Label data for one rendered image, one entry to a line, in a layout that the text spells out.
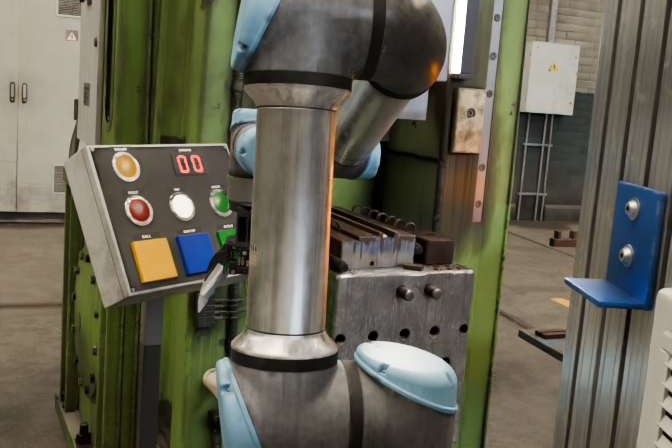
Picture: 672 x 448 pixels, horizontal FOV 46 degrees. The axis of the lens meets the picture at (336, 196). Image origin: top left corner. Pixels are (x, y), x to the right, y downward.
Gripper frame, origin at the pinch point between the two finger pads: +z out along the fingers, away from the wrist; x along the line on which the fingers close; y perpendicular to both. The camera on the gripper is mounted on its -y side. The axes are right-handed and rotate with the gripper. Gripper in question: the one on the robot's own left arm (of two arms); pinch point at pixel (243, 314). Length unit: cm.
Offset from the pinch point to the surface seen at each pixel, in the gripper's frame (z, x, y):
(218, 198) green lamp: -16.5, -7.0, -23.3
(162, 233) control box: -11.4, -15.8, -10.1
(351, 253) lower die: -2, 23, -48
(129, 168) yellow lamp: -22.7, -22.4, -11.7
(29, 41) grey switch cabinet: -57, -200, -534
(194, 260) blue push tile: -6.5, -9.9, -11.1
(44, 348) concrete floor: 93, -100, -239
